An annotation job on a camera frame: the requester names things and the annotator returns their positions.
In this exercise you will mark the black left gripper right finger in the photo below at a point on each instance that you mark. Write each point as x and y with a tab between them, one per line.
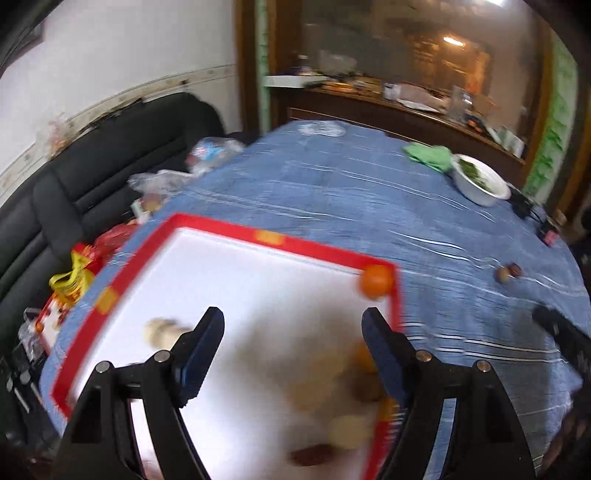
420	387

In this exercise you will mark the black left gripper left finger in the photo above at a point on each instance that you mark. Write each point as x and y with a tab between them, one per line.
168	380

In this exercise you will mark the white taro chunk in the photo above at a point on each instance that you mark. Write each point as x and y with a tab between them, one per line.
162	334
350	432

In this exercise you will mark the orange tangerine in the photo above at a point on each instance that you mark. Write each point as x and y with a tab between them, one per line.
376	281
363	359

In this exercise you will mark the red jujube date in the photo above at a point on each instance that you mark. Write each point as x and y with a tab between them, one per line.
313	455
515	270

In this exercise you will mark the right hand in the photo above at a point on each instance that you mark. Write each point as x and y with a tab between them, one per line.
573	426

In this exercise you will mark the blue plaid tablecloth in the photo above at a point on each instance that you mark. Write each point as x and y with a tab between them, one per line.
360	192

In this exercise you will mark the dark jar red label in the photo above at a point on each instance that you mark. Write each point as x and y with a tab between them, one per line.
548	232

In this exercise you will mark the red white box lid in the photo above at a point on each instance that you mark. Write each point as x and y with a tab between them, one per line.
285	302

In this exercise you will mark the red yellow snack bag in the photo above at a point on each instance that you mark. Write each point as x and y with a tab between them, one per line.
87	260

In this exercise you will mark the black power adapter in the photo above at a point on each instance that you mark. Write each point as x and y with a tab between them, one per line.
524	207

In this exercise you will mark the white bowl with greens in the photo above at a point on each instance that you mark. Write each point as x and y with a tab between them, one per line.
478	182

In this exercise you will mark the clear plastic bag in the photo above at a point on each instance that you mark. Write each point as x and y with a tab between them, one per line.
164	183

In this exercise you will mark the black sofa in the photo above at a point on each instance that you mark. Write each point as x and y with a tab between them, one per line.
83	192

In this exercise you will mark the green cloth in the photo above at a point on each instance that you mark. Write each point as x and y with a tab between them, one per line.
436	157

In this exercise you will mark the clear glass jar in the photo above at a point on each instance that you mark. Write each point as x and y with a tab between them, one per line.
459	105

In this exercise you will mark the wooden sideboard cabinet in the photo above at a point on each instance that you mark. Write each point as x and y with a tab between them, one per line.
391	66

